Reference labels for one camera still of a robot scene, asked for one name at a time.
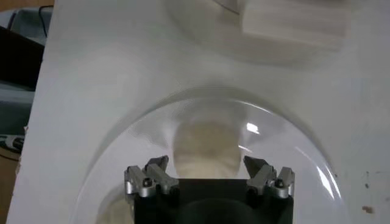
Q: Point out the cream electric cooker base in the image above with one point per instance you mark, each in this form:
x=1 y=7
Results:
x=207 y=33

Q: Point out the stainless steel steamer basket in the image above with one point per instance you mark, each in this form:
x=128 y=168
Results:
x=295 y=18

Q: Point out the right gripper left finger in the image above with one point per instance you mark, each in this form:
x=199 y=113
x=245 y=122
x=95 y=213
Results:
x=146 y=182

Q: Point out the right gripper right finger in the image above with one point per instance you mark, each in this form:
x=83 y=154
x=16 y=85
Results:
x=262 y=179

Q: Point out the white round plate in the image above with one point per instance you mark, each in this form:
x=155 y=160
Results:
x=292 y=158

